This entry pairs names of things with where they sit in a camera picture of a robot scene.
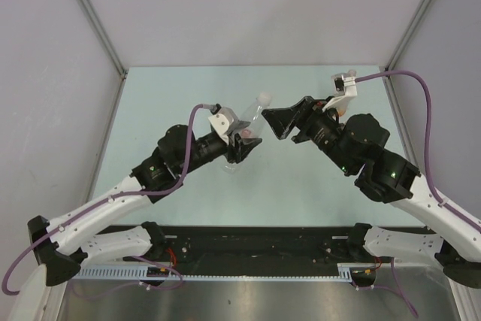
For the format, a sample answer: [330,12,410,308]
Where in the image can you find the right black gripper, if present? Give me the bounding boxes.
[262,96,355,174]

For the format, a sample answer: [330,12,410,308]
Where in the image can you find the clear water bottle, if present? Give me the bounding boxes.
[221,91,274,175]

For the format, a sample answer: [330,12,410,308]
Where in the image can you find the large orange tea bottle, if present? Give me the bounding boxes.
[337,69,358,117]

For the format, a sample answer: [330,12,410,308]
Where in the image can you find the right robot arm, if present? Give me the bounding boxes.
[262,96,480,289]

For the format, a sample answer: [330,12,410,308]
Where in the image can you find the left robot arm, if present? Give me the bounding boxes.
[27,125,262,286]

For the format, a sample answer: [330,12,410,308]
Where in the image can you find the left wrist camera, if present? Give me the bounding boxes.
[208,107,240,145]

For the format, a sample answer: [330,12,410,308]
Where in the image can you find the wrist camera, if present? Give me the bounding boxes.
[322,73,345,113]
[208,107,240,145]

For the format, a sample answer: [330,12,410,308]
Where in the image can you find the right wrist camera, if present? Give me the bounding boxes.
[322,73,345,113]

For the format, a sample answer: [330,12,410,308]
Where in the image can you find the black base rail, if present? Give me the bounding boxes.
[99,225,429,277]

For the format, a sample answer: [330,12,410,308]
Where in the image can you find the right aluminium frame post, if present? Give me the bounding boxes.
[383,0,455,74]

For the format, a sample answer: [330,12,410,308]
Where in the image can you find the aluminium frame post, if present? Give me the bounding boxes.
[383,0,455,74]
[55,0,127,80]

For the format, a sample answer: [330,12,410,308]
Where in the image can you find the white slotted cable duct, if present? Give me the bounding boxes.
[74,264,377,282]

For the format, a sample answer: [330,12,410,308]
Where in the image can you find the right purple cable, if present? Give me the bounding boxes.
[355,70,481,234]

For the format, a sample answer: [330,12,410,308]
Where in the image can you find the purple cable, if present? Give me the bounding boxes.
[355,70,481,234]
[0,102,222,295]

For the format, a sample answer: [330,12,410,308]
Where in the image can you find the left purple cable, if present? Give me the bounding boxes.
[0,102,222,295]

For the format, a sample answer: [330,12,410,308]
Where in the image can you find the left aluminium frame post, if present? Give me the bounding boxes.
[55,0,127,80]

